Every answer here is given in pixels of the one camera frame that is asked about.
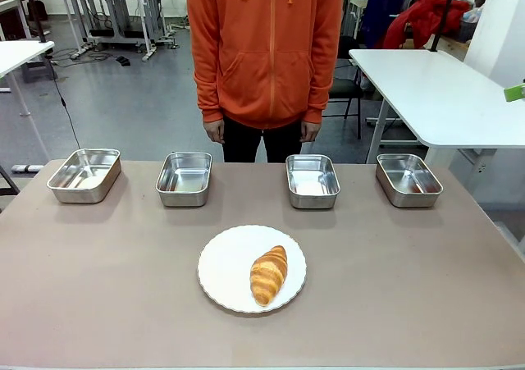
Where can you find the steel rectangular container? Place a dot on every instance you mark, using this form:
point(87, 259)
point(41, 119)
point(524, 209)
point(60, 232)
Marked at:
point(312, 180)
point(85, 175)
point(408, 179)
point(184, 178)

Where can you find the person's left hand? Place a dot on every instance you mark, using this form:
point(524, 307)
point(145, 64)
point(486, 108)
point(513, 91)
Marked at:
point(309, 131)

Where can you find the person's right hand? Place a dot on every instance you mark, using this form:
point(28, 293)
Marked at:
point(215, 132)

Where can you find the white side table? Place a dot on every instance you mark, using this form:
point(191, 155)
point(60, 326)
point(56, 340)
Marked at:
point(447, 95)

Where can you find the red jacket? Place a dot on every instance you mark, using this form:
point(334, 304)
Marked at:
point(424, 15)

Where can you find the black folding chair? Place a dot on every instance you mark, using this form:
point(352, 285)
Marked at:
point(346, 87)

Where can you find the person in orange hoodie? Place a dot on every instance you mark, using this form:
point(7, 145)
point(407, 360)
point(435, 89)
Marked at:
point(266, 50)

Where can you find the golden croissant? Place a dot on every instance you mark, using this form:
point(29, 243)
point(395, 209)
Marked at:
point(268, 275)

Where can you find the white scalloped plate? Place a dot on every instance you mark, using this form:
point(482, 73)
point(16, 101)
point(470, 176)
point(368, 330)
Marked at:
point(229, 267)

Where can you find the grey workbench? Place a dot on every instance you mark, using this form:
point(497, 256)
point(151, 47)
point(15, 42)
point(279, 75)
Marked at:
point(110, 1)

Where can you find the black clamp pole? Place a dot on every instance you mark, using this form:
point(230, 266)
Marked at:
point(35, 9)

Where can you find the white desk with pole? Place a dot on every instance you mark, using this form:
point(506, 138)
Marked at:
point(18, 54)

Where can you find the black camera pole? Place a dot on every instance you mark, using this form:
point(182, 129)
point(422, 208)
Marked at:
point(442, 13)

